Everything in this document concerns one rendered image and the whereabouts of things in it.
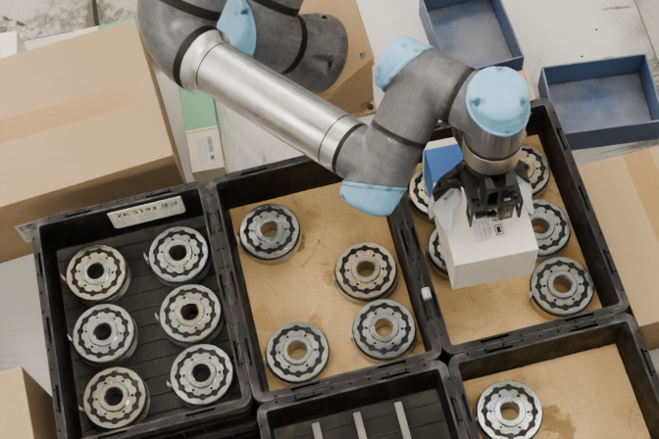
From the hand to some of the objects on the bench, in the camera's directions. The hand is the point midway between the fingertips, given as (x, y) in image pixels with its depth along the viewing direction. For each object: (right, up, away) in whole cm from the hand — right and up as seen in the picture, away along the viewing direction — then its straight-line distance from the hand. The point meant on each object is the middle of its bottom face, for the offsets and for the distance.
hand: (478, 203), depth 165 cm
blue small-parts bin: (+6, +31, +60) cm, 68 cm away
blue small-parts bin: (+30, +17, +52) cm, 62 cm away
